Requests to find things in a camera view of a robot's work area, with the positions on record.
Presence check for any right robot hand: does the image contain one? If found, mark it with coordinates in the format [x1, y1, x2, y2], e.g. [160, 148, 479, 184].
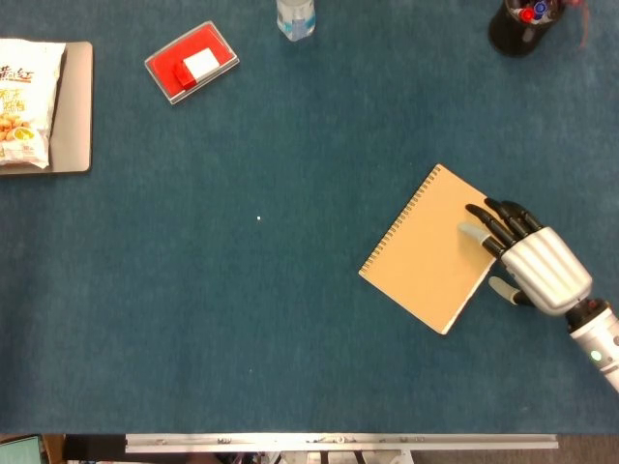
[457, 196, 594, 318]

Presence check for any tan spiral notebook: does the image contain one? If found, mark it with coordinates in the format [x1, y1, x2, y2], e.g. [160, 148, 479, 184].
[358, 162, 507, 336]

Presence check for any red box with white card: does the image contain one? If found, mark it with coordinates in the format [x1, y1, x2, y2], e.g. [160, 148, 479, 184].
[143, 19, 241, 105]

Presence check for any black mesh pen holder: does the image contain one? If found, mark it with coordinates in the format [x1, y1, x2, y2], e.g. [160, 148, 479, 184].
[487, 0, 567, 58]

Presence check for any blue felt table cloth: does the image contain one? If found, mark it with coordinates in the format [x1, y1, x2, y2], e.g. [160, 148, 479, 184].
[0, 0, 619, 436]

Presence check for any upright clear water bottle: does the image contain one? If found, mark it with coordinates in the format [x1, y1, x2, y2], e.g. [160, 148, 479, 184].
[276, 0, 316, 43]

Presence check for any red and white stamp block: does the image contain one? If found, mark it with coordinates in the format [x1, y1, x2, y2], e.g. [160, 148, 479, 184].
[172, 46, 221, 91]

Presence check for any white snack bag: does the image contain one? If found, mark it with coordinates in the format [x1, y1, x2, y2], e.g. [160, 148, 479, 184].
[0, 38, 67, 169]

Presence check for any teal flat object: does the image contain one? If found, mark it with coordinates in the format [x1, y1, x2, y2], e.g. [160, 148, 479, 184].
[0, 434, 44, 464]

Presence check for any aluminium rail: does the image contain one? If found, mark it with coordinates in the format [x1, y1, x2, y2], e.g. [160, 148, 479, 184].
[124, 433, 560, 454]

